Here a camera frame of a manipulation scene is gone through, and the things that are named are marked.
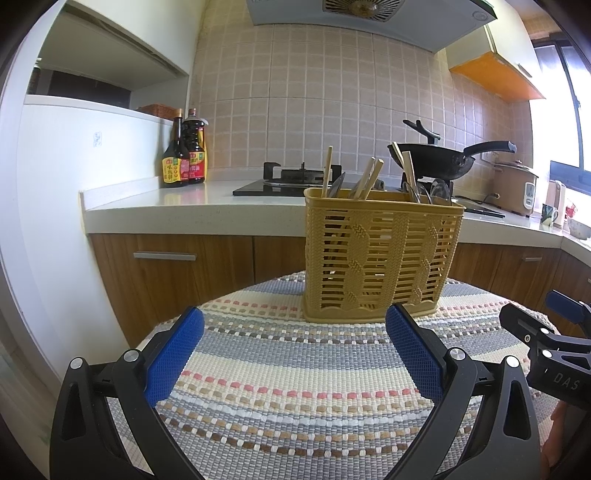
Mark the rice cooker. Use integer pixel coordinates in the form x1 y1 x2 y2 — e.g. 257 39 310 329
492 161 538 217

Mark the yellow plastic utensil basket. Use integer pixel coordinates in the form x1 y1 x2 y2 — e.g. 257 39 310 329
304 188 465 323

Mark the range hood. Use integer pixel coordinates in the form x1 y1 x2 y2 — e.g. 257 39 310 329
246 0 497 53

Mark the orange wall cabinet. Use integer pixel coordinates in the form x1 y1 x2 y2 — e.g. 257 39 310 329
446 24 544 103

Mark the soy sauce bottle rear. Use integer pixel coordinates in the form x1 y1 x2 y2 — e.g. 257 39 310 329
182 108 208 184

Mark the black wok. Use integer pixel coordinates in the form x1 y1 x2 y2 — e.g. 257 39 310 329
399 119 517 182

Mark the white kitchen counter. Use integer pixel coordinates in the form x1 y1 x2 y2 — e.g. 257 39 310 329
79 178 590 265

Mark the soy sauce bottle front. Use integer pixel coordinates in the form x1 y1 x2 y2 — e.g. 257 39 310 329
161 109 189 188

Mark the long bamboo chopstick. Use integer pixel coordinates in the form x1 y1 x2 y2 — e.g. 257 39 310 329
359 159 384 200

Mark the striped woven table mat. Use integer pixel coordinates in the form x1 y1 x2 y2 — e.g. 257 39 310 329
103 269 562 480

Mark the soy sauce bottle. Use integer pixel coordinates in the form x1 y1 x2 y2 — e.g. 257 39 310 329
182 108 208 184
161 109 189 188

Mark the clear grey spoon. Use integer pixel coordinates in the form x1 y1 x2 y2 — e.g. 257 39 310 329
328 172 346 198

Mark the clear plastic spoon top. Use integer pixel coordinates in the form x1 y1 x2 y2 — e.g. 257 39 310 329
402 181 421 203

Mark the black gas stove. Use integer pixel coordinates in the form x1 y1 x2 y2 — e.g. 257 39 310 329
232 162 505 219

